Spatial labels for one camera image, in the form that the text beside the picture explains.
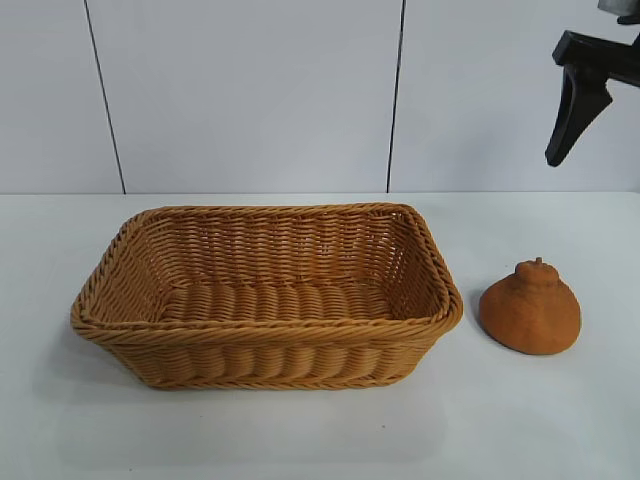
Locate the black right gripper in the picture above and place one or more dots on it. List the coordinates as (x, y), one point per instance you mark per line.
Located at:
(610, 60)

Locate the orange knobbed citrus fruit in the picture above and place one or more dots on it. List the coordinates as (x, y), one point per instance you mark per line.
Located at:
(530, 315)

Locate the woven tan wicker basket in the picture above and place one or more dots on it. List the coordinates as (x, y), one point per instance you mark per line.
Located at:
(260, 350)

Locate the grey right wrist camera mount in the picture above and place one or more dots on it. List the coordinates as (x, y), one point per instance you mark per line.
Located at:
(612, 6)

